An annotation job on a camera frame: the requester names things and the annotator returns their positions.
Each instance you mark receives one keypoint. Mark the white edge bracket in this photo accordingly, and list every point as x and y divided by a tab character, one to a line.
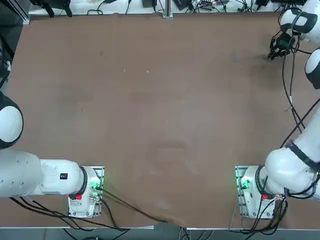
168	17

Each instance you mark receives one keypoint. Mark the aluminium frame extrusion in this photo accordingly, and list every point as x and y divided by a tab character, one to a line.
18	12

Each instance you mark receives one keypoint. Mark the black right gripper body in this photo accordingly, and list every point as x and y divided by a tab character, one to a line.
281	42

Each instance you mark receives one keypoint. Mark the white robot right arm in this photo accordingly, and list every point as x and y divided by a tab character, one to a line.
287	172

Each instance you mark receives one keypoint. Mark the small black power adapter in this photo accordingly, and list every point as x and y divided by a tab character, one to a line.
263	2

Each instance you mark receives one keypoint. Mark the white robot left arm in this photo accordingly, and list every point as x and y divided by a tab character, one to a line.
25	172

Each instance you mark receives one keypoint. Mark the aluminium camera post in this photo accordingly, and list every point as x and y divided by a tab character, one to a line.
168	7

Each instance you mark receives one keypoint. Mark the black metal stand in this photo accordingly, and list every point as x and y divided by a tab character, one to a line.
50	11

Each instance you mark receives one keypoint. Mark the black hub orange plugs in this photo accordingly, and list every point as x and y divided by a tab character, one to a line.
208	2

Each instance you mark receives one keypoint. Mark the black ribbed power adapter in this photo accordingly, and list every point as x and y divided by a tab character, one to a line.
149	2
183	3

